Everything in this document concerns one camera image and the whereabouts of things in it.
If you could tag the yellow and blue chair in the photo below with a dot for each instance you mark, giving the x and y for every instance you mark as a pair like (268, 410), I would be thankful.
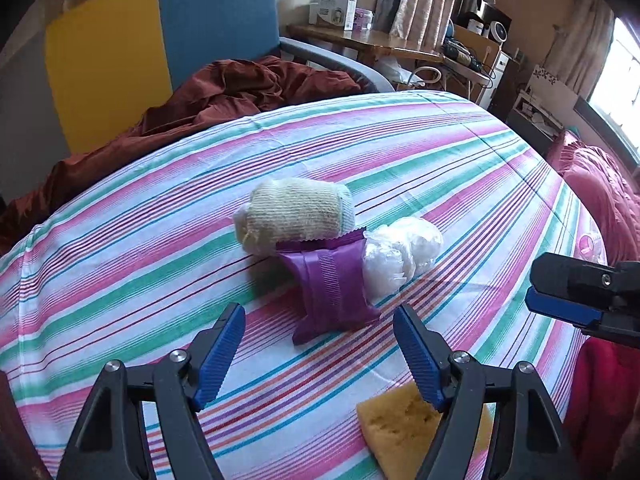
(150, 25)

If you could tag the red cloth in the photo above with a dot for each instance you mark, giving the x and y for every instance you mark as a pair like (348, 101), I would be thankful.
(605, 400)

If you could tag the wooden desk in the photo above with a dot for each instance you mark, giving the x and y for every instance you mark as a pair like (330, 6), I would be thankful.
(370, 42)

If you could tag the beige window curtain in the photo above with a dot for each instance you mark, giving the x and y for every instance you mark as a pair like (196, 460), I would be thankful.
(585, 45)

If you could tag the white cabinet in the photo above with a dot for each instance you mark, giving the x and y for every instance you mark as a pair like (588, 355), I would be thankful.
(505, 80)

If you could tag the white low shelf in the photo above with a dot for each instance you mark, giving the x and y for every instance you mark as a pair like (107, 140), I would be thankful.
(540, 110)

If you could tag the yellow sponge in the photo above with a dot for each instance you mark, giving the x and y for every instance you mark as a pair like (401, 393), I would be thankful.
(400, 422)

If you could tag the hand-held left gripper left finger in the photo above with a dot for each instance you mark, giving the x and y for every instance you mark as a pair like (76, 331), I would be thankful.
(220, 360)

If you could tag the window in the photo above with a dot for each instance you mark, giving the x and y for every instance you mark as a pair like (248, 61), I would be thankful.
(622, 85)

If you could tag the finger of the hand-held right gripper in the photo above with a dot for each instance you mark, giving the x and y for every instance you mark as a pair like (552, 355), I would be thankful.
(560, 307)
(575, 275)

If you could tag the striped bed sheet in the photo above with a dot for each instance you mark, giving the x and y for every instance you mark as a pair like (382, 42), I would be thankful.
(150, 240)

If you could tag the rolled beige knit cloth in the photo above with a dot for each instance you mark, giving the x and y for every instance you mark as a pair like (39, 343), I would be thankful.
(295, 210)

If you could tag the metal side table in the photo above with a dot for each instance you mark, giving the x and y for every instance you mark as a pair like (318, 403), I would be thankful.
(465, 65)

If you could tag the grey bed frame rail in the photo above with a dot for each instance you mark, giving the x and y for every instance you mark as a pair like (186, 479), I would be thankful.
(340, 60)

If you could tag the black appliance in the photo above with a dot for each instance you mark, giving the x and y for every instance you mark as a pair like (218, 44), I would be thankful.
(482, 7)

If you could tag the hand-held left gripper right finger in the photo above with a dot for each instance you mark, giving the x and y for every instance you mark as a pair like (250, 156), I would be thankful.
(417, 355)

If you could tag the clear plastic container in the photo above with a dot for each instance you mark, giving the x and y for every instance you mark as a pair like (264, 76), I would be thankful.
(364, 20)

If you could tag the reddish brown blanket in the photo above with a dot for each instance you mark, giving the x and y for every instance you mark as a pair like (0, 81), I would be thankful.
(225, 90)

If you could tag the pink patterned curtain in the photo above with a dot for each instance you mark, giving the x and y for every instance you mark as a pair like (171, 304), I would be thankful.
(420, 0)

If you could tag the purple packet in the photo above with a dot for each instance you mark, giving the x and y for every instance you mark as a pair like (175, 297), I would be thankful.
(332, 290)

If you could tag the pink tape roll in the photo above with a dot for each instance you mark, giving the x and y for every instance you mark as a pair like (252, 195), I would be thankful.
(587, 246)

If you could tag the pink quilt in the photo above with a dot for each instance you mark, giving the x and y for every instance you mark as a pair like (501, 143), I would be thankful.
(600, 185)

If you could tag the white printed carton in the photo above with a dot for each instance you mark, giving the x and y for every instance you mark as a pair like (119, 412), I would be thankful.
(332, 7)

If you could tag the crumpled white plastic bag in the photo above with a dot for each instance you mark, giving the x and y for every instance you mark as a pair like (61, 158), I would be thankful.
(395, 255)

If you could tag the small white round device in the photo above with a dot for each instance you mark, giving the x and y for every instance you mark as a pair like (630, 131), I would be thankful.
(495, 32)

